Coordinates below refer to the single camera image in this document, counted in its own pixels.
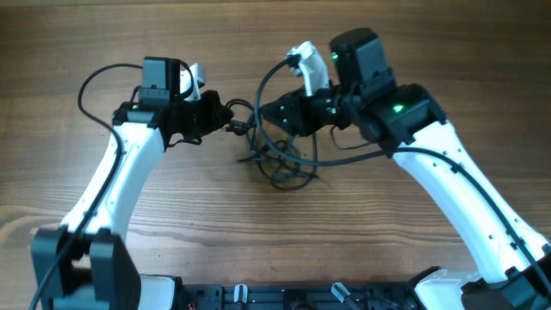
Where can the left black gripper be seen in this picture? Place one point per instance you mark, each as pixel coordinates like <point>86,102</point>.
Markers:
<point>217,113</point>

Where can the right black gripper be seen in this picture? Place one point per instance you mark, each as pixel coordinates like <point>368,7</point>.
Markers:
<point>299,105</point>

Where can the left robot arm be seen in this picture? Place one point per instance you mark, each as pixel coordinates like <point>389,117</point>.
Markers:
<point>84,263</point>

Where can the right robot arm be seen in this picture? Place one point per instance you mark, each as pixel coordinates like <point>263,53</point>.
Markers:
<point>408,126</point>

